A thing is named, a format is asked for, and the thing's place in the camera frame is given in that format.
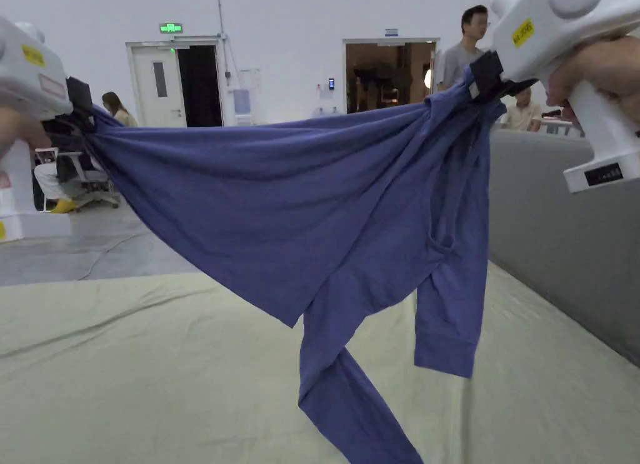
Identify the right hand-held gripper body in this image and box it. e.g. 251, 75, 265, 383
469, 0, 640, 195

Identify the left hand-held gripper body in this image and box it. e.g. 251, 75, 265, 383
0, 16, 97, 243

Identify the dark blue long-sleeved shirt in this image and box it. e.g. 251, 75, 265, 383
82, 71, 507, 464

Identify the person's left hand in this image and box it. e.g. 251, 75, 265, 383
0, 106, 52, 166

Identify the person's right hand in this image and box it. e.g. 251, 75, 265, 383
544, 33, 640, 135

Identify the white office chair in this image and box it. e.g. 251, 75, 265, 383
34, 150, 122, 211

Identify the white table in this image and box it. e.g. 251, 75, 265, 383
539, 110, 586, 137

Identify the white door with window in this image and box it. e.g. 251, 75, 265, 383
126, 41, 188, 128

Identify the bed with pale green sheet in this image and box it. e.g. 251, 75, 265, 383
0, 260, 640, 464

